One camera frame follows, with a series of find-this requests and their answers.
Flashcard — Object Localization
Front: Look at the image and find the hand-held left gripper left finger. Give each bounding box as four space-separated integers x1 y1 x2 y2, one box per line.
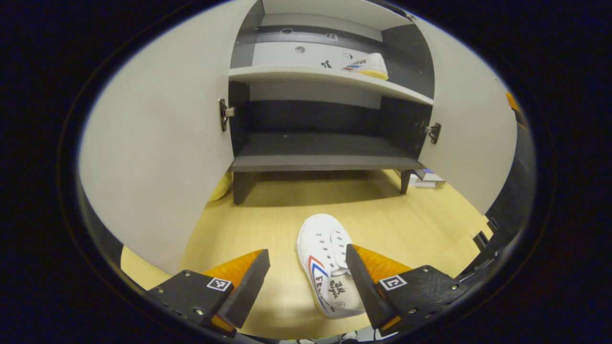
147 248 271 335

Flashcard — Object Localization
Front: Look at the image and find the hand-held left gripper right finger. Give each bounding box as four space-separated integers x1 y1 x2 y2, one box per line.
345 244 471 337

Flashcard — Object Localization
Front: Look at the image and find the grey shoe cabinet door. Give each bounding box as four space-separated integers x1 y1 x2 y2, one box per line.
414 17 518 215
79 0 259 275

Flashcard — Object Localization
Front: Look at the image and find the white canvas shoe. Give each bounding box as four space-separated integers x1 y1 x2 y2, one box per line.
296 214 366 319
342 53 389 81

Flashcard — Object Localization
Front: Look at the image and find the blue book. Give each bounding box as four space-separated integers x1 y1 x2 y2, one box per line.
414 168 446 183

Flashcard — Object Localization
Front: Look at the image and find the yellow plush toy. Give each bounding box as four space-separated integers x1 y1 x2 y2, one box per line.
209 172 234 202

